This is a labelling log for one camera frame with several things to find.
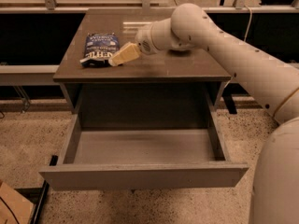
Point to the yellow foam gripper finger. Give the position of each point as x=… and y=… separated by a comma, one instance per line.
x=128, y=52

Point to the blue chip bag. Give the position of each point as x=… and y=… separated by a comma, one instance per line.
x=99, y=48

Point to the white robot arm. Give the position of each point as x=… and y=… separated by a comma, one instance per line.
x=272, y=83

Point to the grey cabinet with glossy top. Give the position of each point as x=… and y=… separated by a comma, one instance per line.
x=167, y=90

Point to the open grey top drawer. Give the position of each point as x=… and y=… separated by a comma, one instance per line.
x=143, y=159

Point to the cardboard box lower left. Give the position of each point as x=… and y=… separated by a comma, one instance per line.
x=14, y=208

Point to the black floor frame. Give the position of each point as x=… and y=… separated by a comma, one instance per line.
x=38, y=197

